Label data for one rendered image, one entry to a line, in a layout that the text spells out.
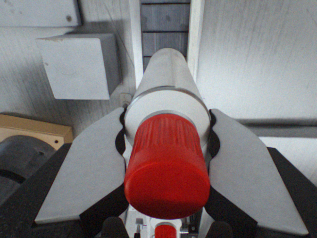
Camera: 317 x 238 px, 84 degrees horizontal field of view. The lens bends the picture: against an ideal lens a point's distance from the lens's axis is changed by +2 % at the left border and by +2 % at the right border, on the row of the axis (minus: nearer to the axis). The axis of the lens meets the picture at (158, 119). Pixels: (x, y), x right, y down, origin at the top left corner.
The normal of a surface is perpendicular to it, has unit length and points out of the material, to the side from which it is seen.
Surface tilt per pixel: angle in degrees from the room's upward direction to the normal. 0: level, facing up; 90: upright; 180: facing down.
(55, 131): 90
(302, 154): 0
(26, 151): 71
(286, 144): 0
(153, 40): 0
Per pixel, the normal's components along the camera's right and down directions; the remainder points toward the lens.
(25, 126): 0.18, -0.84
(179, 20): -0.05, 0.51
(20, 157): 0.40, -0.56
